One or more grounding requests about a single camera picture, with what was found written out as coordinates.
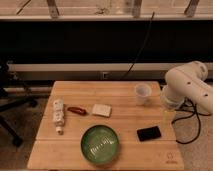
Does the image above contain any black hanging cable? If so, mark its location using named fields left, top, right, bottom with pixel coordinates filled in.
left=118, top=11, right=156, bottom=81

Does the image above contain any translucent white cup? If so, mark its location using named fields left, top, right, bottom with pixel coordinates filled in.
left=135, top=83, right=152, bottom=105

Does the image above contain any white tube bottle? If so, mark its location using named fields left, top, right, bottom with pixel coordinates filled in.
left=53, top=99, right=65, bottom=135

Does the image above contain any red small tool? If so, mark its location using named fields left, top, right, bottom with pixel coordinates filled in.
left=67, top=107, right=87, bottom=116

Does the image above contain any black floor cable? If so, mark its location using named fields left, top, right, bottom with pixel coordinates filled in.
left=171, top=98, right=213, bottom=145

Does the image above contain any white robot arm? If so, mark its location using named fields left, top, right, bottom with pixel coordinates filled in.
left=160, top=61, right=213, bottom=114

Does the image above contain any green ceramic bowl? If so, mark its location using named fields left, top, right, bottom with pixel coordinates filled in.
left=81, top=125, right=120, bottom=165

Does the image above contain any black office chair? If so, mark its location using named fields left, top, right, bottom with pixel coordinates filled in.
left=0, top=60, right=39, bottom=148

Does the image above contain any black rectangular phone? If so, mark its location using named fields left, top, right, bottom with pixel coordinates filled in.
left=137, top=126, right=161, bottom=141

